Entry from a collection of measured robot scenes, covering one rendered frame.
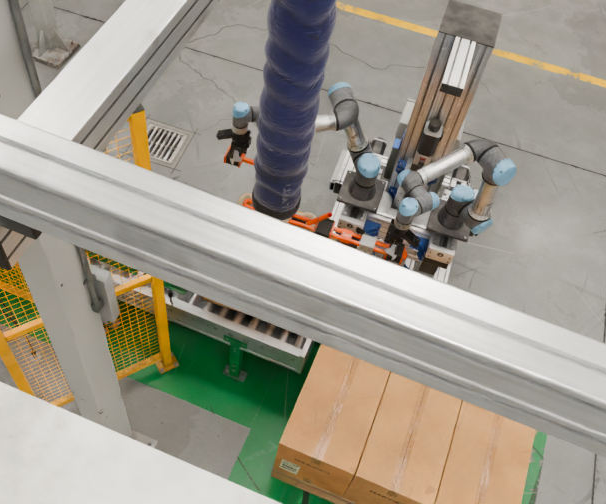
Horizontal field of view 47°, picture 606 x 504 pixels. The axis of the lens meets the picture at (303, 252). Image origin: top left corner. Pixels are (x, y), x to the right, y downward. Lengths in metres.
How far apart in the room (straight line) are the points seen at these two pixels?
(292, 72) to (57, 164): 1.72
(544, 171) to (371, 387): 2.68
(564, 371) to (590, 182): 5.05
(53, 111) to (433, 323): 0.72
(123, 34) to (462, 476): 2.86
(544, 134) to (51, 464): 5.57
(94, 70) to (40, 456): 0.75
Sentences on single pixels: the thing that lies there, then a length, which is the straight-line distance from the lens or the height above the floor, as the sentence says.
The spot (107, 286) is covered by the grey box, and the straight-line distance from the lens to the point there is 2.57.
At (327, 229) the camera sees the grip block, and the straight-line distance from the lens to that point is 3.29.
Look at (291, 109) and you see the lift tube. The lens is 2.70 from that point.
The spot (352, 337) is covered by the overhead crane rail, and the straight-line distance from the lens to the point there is 0.87.
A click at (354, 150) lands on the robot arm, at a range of 3.65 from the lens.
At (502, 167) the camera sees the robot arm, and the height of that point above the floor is 1.67.
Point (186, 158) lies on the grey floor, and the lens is 5.21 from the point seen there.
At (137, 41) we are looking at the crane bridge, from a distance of 1.34.
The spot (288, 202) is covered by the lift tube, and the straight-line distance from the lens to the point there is 3.13.
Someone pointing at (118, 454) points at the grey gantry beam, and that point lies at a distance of 0.72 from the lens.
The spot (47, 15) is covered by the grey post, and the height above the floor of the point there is 0.36.
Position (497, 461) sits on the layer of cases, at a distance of 3.78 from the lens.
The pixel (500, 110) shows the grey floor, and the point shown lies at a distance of 6.09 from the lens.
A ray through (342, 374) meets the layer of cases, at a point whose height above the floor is 0.54.
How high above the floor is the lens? 3.90
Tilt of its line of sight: 55 degrees down
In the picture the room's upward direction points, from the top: 11 degrees clockwise
